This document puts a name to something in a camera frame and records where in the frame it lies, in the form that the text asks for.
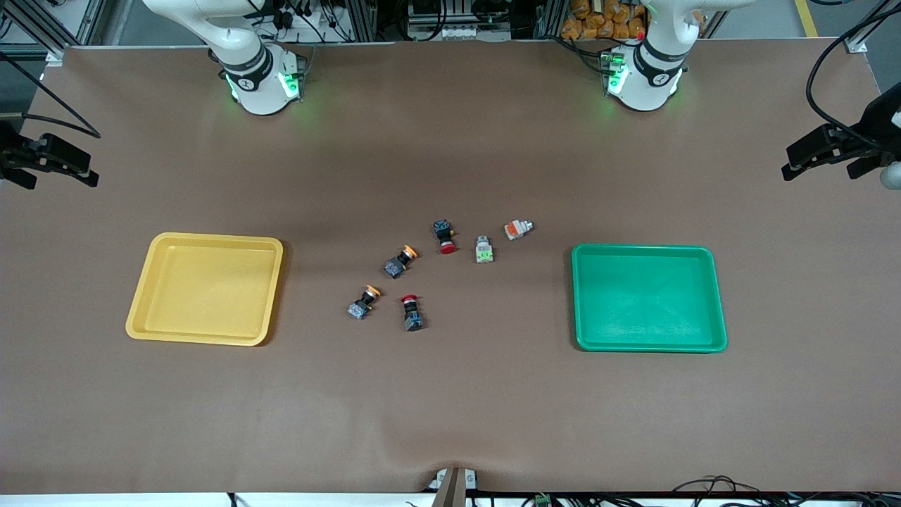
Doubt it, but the yellow push button blue base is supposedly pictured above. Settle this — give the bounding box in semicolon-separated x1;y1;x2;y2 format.
347;285;382;320
384;245;418;279

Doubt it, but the yellow plastic tray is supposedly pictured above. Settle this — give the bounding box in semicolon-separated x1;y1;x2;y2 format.
125;232;284;347

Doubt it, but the green plastic tray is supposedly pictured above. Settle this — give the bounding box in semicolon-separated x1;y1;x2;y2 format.
571;244;729;353

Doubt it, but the orange packets pile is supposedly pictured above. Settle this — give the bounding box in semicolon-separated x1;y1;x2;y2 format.
561;0;648;39

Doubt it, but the white power strip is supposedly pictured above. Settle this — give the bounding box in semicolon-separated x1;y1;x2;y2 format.
407;25;511;41

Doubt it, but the brown table cover sheet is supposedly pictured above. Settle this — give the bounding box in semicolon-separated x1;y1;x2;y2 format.
0;39;901;494

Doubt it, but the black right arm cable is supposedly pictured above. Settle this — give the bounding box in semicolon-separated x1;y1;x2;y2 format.
0;51;101;138

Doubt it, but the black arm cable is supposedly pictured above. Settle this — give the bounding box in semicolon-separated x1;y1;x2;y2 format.
805;0;901;138
0;51;101;138

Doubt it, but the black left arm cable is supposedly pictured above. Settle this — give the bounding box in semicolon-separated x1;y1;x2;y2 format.
805;0;901;138

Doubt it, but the aluminium frame strut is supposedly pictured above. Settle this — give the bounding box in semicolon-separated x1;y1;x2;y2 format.
845;0;893;54
0;0;68;68

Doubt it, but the black cable bundle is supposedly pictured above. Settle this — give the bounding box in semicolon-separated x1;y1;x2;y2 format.
672;475;901;507

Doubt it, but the metal table clamp bracket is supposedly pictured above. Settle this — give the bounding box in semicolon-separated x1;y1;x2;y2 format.
431;467;478;507

